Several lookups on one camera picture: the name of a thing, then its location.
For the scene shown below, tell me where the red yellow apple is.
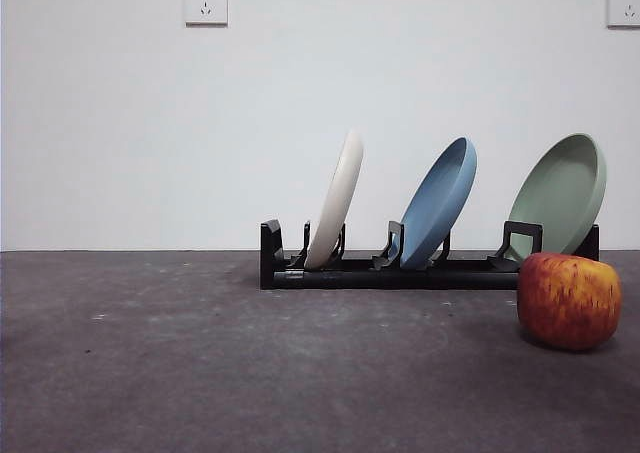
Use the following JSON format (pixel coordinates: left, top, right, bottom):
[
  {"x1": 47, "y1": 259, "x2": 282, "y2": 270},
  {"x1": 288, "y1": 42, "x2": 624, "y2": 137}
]
[{"x1": 516, "y1": 251, "x2": 623, "y2": 352}]

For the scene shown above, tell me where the blue plate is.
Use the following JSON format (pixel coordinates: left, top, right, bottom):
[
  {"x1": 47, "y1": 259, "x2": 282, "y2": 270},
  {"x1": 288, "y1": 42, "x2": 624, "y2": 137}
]
[{"x1": 398, "y1": 136, "x2": 479, "y2": 269}]

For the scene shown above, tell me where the cream yellow plate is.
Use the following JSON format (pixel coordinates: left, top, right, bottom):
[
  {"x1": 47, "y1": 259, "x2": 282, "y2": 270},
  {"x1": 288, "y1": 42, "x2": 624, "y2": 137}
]
[{"x1": 303, "y1": 128, "x2": 365, "y2": 270}]

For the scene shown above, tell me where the black plate rack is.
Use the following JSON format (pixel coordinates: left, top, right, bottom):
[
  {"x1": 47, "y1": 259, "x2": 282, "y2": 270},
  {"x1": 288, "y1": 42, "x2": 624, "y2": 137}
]
[{"x1": 259, "y1": 218, "x2": 600, "y2": 291}]

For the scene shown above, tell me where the white wall socket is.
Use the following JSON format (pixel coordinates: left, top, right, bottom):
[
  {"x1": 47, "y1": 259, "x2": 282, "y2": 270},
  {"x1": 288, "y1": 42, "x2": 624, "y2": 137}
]
[
  {"x1": 184, "y1": 0, "x2": 229, "y2": 27},
  {"x1": 606, "y1": 0, "x2": 640, "y2": 29}
]

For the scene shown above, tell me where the green plate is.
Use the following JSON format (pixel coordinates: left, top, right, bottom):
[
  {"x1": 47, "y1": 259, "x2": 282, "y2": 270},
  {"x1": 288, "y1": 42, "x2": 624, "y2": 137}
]
[{"x1": 505, "y1": 132, "x2": 608, "y2": 264}]

